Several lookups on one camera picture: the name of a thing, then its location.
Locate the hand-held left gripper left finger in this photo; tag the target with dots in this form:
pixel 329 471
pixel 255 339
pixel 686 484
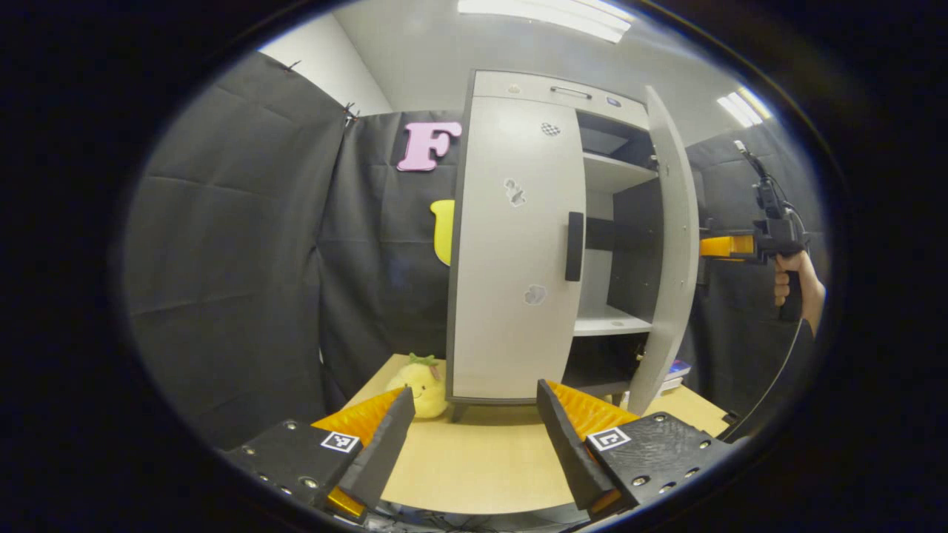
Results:
pixel 385 451

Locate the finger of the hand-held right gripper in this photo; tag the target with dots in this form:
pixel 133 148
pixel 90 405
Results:
pixel 722 246

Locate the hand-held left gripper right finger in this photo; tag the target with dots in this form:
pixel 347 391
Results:
pixel 566 444

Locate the grey shoe cabinet door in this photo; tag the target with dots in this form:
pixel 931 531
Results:
pixel 503 318
pixel 670 222

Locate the grey double-door shoe cabinet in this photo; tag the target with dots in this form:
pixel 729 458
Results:
pixel 615 174

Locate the grey cabinet drawer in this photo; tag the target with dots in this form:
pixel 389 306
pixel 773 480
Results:
pixel 533 89

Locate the yellow plush toy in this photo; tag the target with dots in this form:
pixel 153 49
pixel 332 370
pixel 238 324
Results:
pixel 422 385

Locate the small ceiling light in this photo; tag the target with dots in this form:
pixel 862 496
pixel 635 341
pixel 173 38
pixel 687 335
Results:
pixel 744 107

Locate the black backdrop cloth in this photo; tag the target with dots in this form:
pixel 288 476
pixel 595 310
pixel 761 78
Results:
pixel 237 244

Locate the long ceiling light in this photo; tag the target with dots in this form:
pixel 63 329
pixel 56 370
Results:
pixel 548 15

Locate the small cloth clip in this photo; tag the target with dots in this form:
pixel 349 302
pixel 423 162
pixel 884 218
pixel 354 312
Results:
pixel 349 113
pixel 290 66

